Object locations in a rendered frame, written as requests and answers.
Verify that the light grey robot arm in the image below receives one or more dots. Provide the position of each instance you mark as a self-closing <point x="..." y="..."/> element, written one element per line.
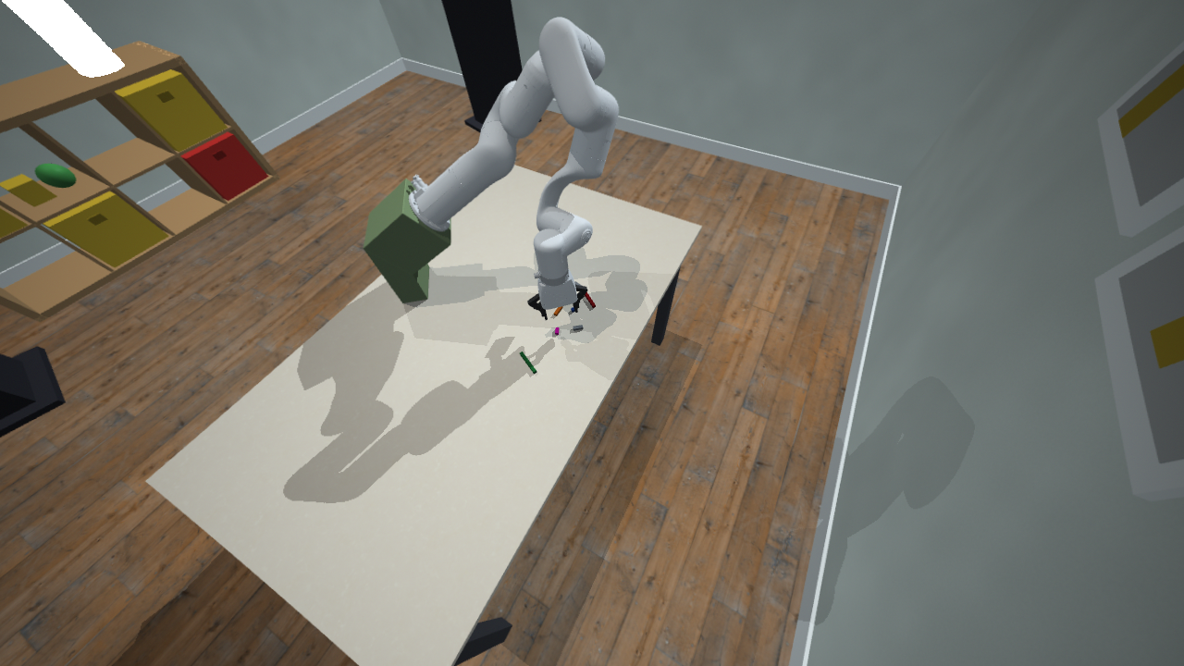
<point x="572" y="60"/>

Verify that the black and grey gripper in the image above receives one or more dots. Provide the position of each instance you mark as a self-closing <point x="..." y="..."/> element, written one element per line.
<point x="557" y="296"/>

